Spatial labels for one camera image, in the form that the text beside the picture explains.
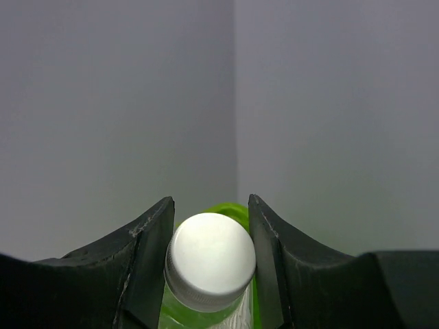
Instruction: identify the green plastic bin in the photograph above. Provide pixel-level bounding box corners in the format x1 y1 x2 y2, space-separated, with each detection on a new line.
159 202 261 329

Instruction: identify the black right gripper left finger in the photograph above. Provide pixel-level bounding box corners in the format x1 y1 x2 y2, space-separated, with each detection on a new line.
1 197 175 328

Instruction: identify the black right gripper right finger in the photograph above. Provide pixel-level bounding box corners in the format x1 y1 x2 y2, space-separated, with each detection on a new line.
248 194 438 328

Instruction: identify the clear bottle apple label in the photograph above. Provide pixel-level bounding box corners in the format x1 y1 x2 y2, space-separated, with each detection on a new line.
158 212 257 329

